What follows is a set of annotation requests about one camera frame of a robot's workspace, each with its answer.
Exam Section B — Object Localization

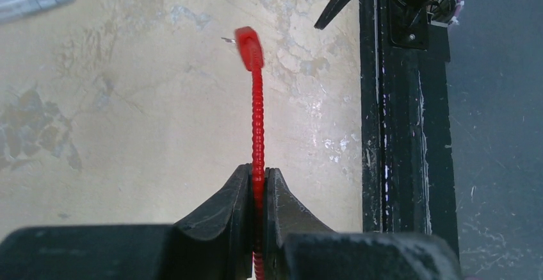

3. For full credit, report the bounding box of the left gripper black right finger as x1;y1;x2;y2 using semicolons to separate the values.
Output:
263;169;463;279

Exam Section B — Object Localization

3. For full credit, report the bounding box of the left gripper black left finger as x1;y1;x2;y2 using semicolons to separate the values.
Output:
1;164;253;279

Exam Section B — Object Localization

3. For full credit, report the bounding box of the red cable lock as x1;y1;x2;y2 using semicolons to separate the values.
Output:
234;26;265;279

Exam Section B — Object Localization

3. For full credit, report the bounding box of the small key in red lock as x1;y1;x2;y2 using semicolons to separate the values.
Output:
221;37;236;44

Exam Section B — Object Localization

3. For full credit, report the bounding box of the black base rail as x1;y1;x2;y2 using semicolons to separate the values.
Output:
359;0;459;252

